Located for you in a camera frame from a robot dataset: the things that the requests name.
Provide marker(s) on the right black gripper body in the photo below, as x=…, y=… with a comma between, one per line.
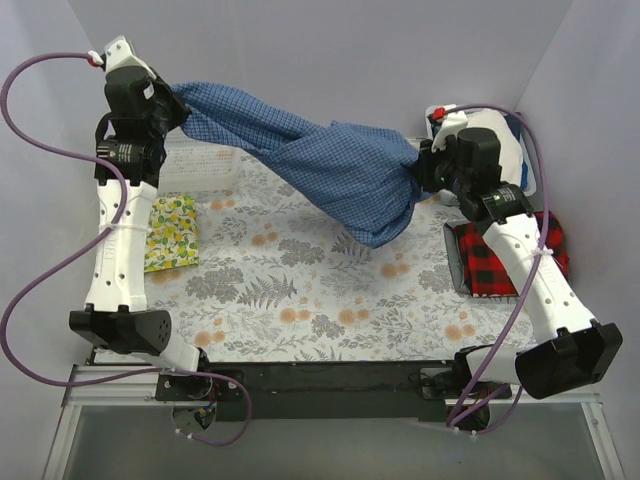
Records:
x=428, y=170

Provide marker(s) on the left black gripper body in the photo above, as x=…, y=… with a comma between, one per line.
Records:
x=173, y=110

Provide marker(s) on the blue checkered long sleeve shirt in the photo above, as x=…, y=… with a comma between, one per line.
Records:
x=358, y=175

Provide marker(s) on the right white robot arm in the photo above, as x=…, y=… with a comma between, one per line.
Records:
x=573, y=349

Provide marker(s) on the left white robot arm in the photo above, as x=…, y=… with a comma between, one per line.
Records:
x=130, y=143

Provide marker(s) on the white folded shirt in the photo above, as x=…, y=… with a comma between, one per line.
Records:
x=511, y=155

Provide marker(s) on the navy blue folded shirt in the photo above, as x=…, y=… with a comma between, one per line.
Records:
x=528, y=182

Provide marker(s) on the right white plastic basket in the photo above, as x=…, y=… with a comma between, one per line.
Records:
x=514, y=159

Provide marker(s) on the white plastic basket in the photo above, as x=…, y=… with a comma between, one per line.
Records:
x=193, y=166
x=514, y=159

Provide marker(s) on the left white plastic basket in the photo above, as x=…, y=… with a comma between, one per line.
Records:
x=193, y=166

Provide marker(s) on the red black plaid shirt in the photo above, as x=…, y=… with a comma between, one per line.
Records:
x=486, y=273

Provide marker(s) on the lemon print folded cloth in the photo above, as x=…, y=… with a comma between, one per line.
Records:
x=172, y=240

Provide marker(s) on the floral patterned table mat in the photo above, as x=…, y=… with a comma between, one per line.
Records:
x=278, y=280

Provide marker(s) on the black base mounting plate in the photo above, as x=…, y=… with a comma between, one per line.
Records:
x=323, y=390

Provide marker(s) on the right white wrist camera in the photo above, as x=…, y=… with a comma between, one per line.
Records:
x=440, y=124

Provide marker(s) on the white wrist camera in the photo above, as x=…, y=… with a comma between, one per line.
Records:
x=117, y=54
x=440, y=124

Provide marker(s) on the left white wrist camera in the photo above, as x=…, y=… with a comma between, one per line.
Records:
x=117, y=54

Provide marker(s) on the aluminium frame rail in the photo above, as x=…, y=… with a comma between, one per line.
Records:
x=139, y=389

